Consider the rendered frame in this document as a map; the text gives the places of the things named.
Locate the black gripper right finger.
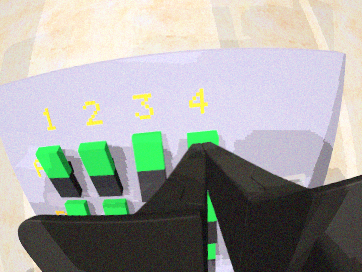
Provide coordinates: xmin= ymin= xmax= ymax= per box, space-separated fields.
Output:
xmin=201 ymin=141 xmax=362 ymax=272

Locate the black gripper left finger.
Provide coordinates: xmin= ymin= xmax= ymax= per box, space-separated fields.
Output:
xmin=17 ymin=143 xmax=209 ymax=272

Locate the light grey switch panel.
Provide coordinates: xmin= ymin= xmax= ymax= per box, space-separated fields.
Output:
xmin=0 ymin=47 xmax=346 ymax=216

